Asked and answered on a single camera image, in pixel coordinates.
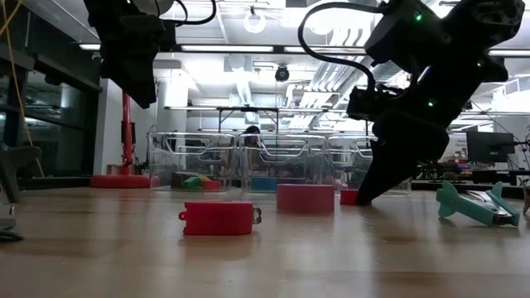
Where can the pink staple remover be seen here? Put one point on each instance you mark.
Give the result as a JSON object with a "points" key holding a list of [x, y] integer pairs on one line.
{"points": [[333, 183]]}

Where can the black overhead camera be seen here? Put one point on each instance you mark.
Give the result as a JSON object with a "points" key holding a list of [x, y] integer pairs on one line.
{"points": [[282, 73]]}

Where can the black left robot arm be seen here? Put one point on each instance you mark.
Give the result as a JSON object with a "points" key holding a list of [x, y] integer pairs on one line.
{"points": [[124, 25]]}

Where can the ceiling light strip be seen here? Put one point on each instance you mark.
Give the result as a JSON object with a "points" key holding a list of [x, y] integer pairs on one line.
{"points": [[90, 46], [323, 49], [227, 48]]}

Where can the red staple remover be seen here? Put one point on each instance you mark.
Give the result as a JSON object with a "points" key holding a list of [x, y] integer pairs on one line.
{"points": [[217, 218]]}

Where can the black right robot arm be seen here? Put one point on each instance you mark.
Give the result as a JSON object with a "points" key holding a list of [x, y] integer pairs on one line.
{"points": [[455, 62]]}

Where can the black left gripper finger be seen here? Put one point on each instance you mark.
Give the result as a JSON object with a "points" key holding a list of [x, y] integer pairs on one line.
{"points": [[143, 93]]}

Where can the clear plastic bin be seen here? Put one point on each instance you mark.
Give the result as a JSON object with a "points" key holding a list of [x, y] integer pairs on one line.
{"points": [[348, 165], [190, 157], [285, 161]]}

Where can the green mini stapler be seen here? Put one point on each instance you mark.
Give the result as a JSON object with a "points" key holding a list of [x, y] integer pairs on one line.
{"points": [[192, 184]]}

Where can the yellow mini stapler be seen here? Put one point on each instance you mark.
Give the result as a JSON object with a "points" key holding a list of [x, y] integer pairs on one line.
{"points": [[204, 179]]}

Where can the dark glass partition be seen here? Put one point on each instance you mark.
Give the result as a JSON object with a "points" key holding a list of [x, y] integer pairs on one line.
{"points": [[62, 103]]}

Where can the purple tape roll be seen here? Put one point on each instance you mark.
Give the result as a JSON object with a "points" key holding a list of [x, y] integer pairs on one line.
{"points": [[292, 181]]}

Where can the pink tape roll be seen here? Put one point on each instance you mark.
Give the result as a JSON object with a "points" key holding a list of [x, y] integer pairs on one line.
{"points": [[305, 198]]}

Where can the red desk lamp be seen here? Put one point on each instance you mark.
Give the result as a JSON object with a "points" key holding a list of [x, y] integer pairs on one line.
{"points": [[126, 124]]}

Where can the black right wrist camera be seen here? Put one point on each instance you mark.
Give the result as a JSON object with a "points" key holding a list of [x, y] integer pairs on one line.
{"points": [[360, 103]]}

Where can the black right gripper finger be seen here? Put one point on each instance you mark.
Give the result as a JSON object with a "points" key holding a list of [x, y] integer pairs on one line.
{"points": [[383, 178]]}

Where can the person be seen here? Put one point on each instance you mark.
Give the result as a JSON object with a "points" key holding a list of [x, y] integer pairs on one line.
{"points": [[251, 134]]}

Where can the black computer monitor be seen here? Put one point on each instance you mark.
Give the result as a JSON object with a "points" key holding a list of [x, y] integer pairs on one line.
{"points": [[490, 147]]}

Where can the teal staple remover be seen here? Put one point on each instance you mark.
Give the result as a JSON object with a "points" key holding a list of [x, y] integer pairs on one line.
{"points": [[468, 207]]}

